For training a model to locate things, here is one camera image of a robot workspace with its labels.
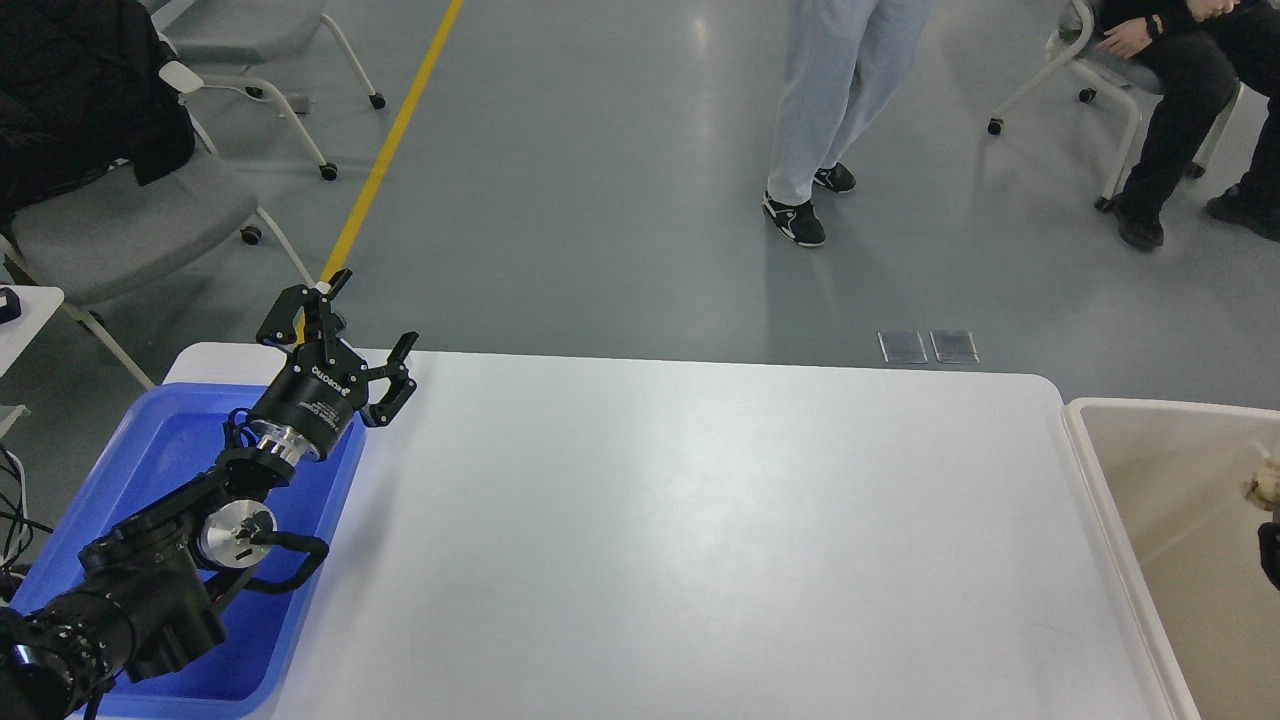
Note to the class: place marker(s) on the white chair far right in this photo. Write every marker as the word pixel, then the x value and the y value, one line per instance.
pixel 1075 45

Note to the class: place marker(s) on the brown paper ball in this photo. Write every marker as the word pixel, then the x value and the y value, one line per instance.
pixel 1262 489

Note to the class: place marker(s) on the standing person light trousers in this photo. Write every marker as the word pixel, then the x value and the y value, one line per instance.
pixel 844 61

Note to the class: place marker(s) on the white chair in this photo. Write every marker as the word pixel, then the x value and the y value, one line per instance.
pixel 1075 45
pixel 247 34

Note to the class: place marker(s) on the black jacket on chair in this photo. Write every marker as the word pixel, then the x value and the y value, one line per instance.
pixel 81 91

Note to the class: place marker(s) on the blue plastic bin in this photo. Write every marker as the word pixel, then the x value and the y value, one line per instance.
pixel 170 435

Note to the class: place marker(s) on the beige plastic bin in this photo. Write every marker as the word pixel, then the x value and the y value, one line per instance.
pixel 1165 480

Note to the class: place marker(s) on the black object on side table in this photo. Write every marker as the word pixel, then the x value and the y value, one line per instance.
pixel 10 305

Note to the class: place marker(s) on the seated person black trousers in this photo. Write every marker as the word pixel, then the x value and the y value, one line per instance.
pixel 1201 52

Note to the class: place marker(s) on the metal floor plate right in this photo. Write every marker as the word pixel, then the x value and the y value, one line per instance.
pixel 955 347

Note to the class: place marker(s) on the metal floor plate left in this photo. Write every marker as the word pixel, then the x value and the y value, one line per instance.
pixel 902 348

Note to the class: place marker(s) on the white side table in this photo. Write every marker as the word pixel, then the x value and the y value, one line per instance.
pixel 39 303

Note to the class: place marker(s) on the metal floor plate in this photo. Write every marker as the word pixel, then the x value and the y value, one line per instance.
pixel 955 347
pixel 902 348

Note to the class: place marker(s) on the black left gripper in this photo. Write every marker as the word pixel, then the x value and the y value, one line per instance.
pixel 305 411

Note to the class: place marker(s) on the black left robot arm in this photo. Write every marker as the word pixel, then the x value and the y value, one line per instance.
pixel 156 583

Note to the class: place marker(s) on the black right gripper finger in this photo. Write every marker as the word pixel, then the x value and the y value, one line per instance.
pixel 1268 542

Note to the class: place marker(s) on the grey office chair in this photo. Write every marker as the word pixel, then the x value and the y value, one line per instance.
pixel 112 235

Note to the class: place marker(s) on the white chair far left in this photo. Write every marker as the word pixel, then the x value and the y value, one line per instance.
pixel 247 34

